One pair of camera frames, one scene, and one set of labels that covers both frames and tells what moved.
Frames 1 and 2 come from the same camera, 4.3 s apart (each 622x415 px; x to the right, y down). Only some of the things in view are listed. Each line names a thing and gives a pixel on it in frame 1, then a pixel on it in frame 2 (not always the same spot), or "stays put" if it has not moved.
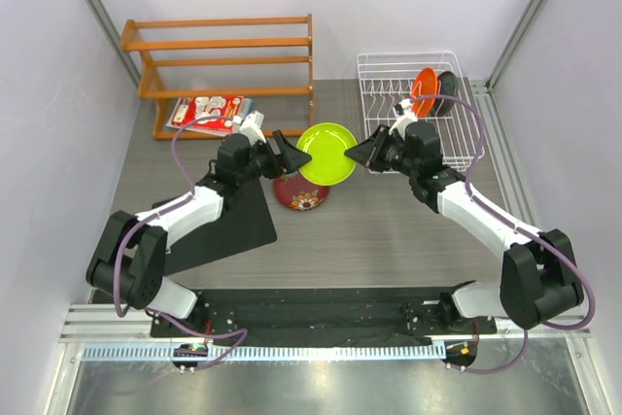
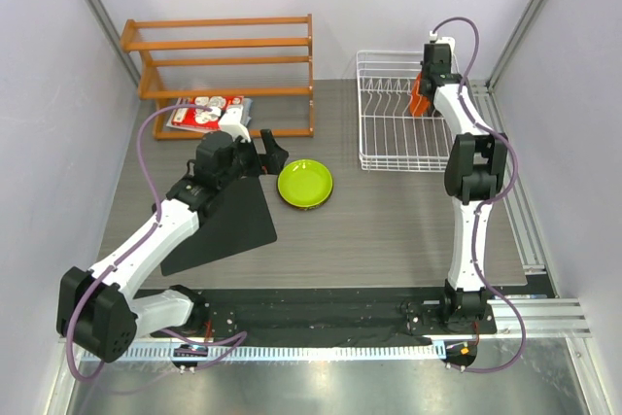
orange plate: (426, 84) stays put
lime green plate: (327, 144) -> (305, 184)
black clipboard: (246, 224) stays put
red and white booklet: (190, 108) stays put
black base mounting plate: (322, 314) stays put
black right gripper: (363, 152) -> (421, 69)
